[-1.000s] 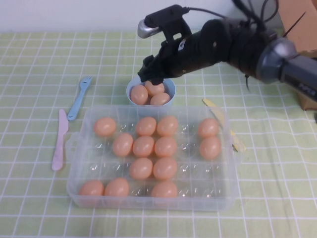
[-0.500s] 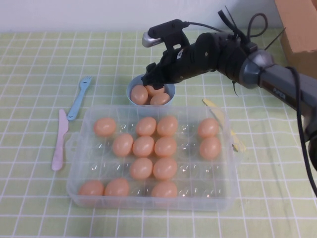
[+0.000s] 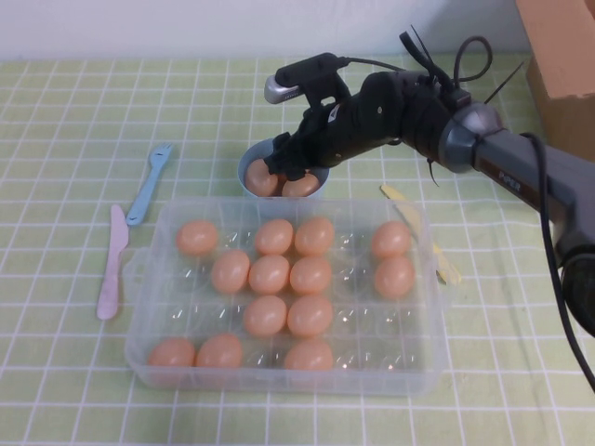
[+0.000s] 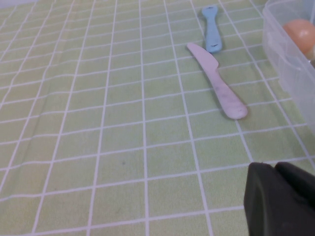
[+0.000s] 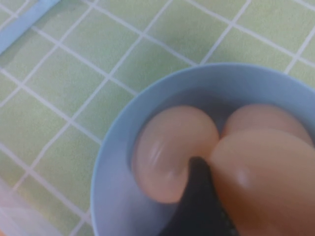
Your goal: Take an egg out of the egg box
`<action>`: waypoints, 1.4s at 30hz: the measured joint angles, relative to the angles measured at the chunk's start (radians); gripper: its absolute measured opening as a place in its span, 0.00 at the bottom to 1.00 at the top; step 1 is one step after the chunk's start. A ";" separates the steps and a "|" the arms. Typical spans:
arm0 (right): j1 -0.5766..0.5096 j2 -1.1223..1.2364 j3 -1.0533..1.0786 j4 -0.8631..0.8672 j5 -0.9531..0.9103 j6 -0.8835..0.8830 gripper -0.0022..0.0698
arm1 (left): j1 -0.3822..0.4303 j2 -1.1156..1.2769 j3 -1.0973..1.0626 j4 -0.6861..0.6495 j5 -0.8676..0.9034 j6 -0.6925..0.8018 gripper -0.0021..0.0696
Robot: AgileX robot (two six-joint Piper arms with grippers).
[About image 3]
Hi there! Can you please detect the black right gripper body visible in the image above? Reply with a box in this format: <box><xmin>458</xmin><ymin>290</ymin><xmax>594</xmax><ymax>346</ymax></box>
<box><xmin>286</xmin><ymin>95</ymin><xmax>374</xmax><ymax>172</ymax></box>

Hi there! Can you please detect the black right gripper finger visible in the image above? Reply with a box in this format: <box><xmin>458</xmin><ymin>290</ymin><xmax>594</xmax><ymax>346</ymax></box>
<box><xmin>284</xmin><ymin>162</ymin><xmax>311</xmax><ymax>184</ymax></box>
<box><xmin>263</xmin><ymin>131</ymin><xmax>298</xmax><ymax>177</ymax></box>

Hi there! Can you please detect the clear plastic egg box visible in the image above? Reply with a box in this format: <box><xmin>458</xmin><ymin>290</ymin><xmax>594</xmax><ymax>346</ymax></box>
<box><xmin>124</xmin><ymin>195</ymin><xmax>455</xmax><ymax>399</ymax></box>

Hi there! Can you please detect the brown cardboard box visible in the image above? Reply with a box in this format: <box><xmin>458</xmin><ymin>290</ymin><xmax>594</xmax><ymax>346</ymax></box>
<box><xmin>514</xmin><ymin>0</ymin><xmax>595</xmax><ymax>164</ymax></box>

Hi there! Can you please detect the light blue bowl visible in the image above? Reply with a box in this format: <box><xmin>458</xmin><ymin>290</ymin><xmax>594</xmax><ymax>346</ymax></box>
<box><xmin>236</xmin><ymin>138</ymin><xmax>332</xmax><ymax>202</ymax></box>

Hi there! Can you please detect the light blue plastic fork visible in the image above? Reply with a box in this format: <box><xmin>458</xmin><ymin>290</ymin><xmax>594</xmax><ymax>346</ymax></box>
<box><xmin>126</xmin><ymin>142</ymin><xmax>175</xmax><ymax>228</ymax></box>

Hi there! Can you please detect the yellow plastic utensil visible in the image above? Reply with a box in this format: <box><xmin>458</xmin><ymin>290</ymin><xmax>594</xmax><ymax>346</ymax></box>
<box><xmin>379</xmin><ymin>185</ymin><xmax>463</xmax><ymax>286</ymax></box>

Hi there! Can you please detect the pink plastic knife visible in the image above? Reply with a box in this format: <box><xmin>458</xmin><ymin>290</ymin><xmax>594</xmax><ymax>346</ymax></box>
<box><xmin>96</xmin><ymin>204</ymin><xmax>130</xmax><ymax>321</ymax></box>

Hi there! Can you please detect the green checked tablecloth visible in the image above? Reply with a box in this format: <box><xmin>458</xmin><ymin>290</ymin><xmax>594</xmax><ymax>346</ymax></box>
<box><xmin>0</xmin><ymin>54</ymin><xmax>595</xmax><ymax>446</ymax></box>

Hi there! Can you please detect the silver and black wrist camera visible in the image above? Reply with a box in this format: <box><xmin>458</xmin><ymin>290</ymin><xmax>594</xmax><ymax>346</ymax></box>
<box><xmin>263</xmin><ymin>52</ymin><xmax>350</xmax><ymax>112</ymax></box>

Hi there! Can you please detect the black cable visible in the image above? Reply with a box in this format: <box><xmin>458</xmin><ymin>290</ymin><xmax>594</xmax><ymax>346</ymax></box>
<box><xmin>338</xmin><ymin>35</ymin><xmax>595</xmax><ymax>394</ymax></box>

